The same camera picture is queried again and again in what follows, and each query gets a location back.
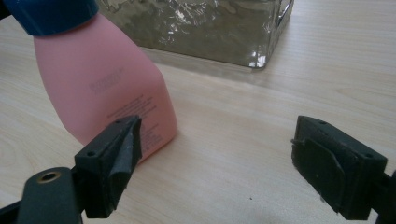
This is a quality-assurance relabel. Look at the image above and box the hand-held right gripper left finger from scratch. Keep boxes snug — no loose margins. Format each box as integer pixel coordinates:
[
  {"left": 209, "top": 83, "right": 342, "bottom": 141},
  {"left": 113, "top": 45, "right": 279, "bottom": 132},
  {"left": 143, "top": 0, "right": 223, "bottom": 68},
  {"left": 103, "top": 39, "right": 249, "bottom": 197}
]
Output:
[{"left": 74, "top": 115, "right": 143, "bottom": 219}]

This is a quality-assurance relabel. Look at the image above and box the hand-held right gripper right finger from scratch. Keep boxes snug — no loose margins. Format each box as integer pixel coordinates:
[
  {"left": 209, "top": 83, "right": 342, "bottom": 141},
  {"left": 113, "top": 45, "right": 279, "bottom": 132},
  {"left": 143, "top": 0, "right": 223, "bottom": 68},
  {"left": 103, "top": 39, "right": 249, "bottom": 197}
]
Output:
[{"left": 290, "top": 115, "right": 389, "bottom": 221}]

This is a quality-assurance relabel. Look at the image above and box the pink bottle with blue cap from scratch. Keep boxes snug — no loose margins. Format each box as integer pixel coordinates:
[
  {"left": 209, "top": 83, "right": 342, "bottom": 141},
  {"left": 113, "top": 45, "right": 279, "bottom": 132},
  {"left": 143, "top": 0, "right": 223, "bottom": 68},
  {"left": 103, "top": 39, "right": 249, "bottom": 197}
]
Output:
[{"left": 2, "top": 0, "right": 179, "bottom": 163}]

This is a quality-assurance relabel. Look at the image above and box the clear plastic container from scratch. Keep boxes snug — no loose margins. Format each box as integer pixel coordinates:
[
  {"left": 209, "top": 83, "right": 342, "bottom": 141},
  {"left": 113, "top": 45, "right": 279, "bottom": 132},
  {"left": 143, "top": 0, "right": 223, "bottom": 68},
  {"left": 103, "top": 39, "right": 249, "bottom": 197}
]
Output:
[{"left": 95, "top": 0, "right": 295, "bottom": 69}]

